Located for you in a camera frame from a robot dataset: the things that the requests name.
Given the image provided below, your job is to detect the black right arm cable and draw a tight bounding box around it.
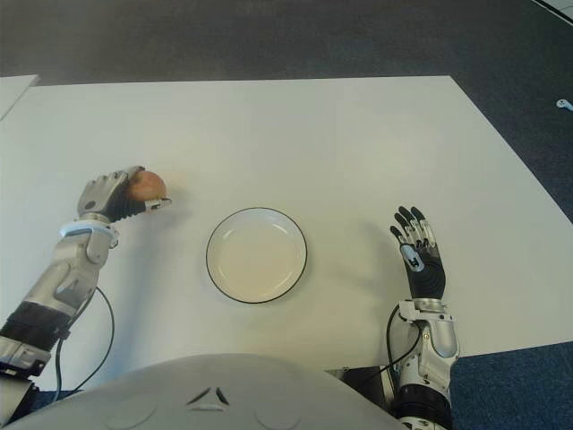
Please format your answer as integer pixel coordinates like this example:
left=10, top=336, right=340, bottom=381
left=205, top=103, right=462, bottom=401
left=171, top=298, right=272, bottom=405
left=385, top=304, right=424, bottom=373

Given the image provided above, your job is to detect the neighbouring white table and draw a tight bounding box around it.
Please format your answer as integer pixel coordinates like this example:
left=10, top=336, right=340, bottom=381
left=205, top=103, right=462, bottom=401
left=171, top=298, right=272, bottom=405
left=0, top=73, right=40, bottom=121

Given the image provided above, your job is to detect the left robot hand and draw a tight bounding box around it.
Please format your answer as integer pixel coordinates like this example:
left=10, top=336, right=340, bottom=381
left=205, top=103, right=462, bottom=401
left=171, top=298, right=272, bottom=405
left=75, top=165, right=174, bottom=225

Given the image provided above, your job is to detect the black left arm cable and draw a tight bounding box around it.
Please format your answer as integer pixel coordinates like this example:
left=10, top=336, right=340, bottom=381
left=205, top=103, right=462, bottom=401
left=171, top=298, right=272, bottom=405
left=53, top=286, right=115, bottom=395

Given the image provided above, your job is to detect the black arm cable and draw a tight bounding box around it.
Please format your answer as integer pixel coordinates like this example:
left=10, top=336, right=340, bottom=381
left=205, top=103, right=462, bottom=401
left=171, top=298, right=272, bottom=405
left=385, top=304, right=424, bottom=373
left=53, top=286, right=115, bottom=395

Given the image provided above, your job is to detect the red yellow apple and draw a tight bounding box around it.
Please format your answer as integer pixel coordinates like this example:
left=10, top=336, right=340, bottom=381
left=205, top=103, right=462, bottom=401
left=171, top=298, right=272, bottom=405
left=129, top=170, right=167, bottom=202

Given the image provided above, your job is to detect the grey robot torso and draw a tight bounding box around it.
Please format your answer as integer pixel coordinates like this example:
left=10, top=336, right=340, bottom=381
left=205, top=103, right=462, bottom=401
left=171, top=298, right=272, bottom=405
left=4, top=353, right=406, bottom=430

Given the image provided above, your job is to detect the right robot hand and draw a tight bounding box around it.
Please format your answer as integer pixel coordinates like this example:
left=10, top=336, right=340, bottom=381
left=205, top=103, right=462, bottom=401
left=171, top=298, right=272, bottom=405
left=389, top=205, right=448, bottom=302

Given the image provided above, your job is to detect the white plate with black rim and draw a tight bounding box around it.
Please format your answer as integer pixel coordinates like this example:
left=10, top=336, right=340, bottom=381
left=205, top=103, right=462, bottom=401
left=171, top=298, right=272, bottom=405
left=205, top=206, right=309, bottom=305

